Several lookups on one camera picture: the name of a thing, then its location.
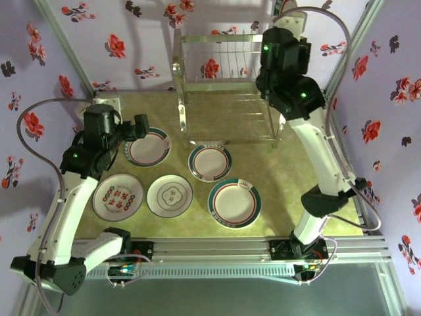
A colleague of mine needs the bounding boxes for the white plate red characters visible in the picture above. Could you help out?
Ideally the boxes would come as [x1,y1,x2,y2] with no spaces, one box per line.
[92,173,145,222]

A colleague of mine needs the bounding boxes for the white plate green cloud motif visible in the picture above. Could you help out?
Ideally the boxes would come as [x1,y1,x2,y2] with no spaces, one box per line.
[146,174,193,219]

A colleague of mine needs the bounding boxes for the small green red rimmed plate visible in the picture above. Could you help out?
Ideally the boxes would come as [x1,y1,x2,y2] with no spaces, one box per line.
[187,144,232,183]

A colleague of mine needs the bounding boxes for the small green circuit board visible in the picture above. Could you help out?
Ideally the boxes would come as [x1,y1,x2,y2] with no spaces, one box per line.
[108,265,139,277]
[294,261,322,274]

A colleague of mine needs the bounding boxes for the steel wire dish rack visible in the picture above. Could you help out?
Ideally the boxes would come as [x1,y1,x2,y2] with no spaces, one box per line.
[172,31,287,151]

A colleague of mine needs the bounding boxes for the grey right arm cable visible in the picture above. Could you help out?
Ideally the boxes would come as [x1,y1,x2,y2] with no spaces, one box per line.
[281,7,382,231]

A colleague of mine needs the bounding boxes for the aluminium frame post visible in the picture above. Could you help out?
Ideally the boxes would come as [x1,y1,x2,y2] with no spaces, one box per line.
[374,261,412,316]
[12,286,40,316]
[32,0,98,98]
[324,0,385,96]

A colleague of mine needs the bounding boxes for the thin grey board cable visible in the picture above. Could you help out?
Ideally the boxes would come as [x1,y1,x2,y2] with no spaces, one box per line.
[107,251,154,289]
[295,236,339,286]

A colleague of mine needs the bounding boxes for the aluminium side rail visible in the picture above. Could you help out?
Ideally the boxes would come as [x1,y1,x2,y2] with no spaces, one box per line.
[324,88,374,236]

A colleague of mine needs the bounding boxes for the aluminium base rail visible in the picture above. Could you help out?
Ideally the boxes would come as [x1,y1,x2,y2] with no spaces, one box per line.
[74,236,394,264]

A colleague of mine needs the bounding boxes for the grey slotted cable duct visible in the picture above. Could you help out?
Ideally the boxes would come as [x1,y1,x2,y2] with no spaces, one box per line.
[87,265,295,280]

